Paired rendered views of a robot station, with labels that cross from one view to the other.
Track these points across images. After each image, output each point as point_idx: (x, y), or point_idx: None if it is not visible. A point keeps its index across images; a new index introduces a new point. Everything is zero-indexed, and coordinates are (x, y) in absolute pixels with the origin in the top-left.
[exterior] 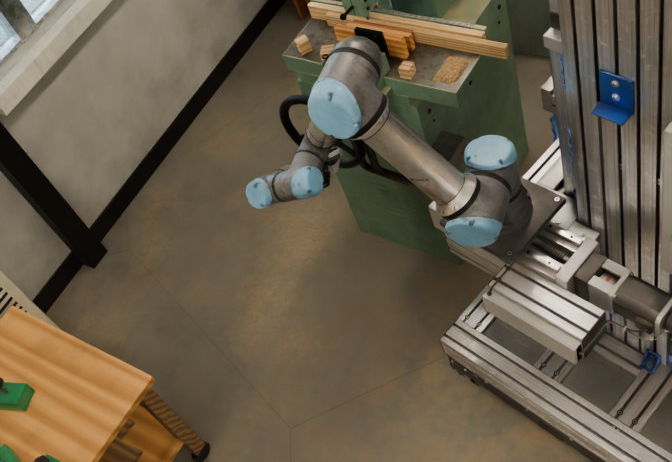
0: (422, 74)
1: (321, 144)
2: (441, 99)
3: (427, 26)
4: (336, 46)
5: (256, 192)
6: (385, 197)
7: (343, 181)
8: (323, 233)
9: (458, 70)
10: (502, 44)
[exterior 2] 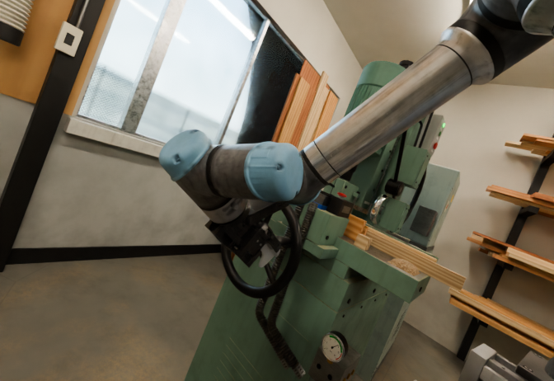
0: (374, 254)
1: (319, 161)
2: (392, 283)
3: (380, 232)
4: None
5: (187, 138)
6: (230, 377)
7: (206, 336)
8: (147, 380)
9: (415, 269)
10: (460, 275)
